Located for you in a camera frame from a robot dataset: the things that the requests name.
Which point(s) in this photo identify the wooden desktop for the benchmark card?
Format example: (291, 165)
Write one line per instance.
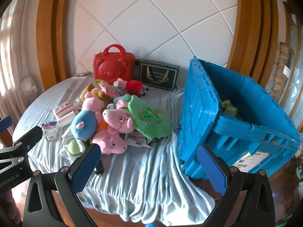
(204, 185)

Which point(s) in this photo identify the white blue wipes packet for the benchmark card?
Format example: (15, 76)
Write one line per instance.
(138, 141)

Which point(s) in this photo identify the pig plush orange dress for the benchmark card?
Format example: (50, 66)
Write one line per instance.
(107, 143)

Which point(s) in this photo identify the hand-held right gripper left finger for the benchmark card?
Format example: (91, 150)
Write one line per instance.
(82, 170)

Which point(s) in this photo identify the pig plush blue body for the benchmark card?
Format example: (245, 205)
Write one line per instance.
(84, 124)

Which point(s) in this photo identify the frosted glass door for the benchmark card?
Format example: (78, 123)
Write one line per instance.
(294, 52)

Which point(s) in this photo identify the blue plastic crate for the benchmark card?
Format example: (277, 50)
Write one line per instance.
(203, 99)

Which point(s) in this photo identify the pink green soft toy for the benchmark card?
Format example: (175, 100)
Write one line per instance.
(107, 88)

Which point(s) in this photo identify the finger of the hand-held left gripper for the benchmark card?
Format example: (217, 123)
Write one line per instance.
(29, 136)
(6, 124)

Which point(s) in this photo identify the white tissue pack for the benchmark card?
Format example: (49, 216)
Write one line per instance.
(67, 120)

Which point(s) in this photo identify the white green rabbit plush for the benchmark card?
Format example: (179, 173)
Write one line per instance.
(73, 146)

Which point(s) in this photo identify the wooden door frame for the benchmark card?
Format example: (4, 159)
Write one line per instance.
(49, 28)
(251, 28)

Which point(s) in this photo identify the brown plush toy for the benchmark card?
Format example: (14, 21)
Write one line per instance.
(95, 93)

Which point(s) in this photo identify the light blue cloth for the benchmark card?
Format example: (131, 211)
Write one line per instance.
(142, 177)

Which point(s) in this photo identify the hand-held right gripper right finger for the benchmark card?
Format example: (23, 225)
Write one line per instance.
(211, 170)

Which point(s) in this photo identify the pale curtain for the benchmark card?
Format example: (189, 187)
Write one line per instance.
(14, 63)

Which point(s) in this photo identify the red bear suitcase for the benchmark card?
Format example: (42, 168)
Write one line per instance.
(113, 67)

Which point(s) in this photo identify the rolled patterned carpet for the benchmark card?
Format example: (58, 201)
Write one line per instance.
(281, 68)

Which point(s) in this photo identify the pig plush with glasses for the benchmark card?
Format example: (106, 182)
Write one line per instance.
(117, 120)

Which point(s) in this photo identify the white box red blue label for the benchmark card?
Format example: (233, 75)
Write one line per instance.
(51, 130)

